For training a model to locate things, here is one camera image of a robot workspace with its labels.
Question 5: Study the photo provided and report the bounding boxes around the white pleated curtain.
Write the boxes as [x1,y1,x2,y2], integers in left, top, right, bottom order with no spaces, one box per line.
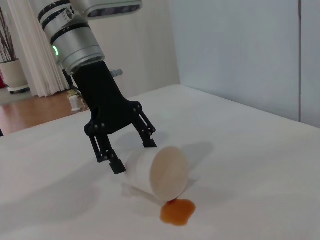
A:
[6,0,72,98]

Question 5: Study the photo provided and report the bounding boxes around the brown water stain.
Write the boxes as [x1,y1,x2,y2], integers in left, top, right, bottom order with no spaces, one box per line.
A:
[159,197,197,221]

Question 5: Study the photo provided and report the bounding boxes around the white paper cup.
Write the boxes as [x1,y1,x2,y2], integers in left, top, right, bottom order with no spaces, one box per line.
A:
[121,145,190,202]

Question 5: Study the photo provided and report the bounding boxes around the white plant pot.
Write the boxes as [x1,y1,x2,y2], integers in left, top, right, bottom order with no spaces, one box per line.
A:
[0,58,30,95]

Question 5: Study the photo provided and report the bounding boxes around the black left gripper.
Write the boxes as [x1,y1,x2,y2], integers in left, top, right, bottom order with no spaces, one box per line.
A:
[72,59,158,175]

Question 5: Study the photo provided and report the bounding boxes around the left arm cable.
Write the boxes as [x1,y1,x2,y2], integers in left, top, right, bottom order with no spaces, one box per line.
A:
[61,68,79,91]

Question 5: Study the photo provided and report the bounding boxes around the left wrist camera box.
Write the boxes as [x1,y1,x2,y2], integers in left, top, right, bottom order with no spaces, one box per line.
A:
[83,0,143,21]

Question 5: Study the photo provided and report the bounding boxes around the dried brown plant branches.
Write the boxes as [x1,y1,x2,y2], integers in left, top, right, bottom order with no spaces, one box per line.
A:
[0,4,18,63]

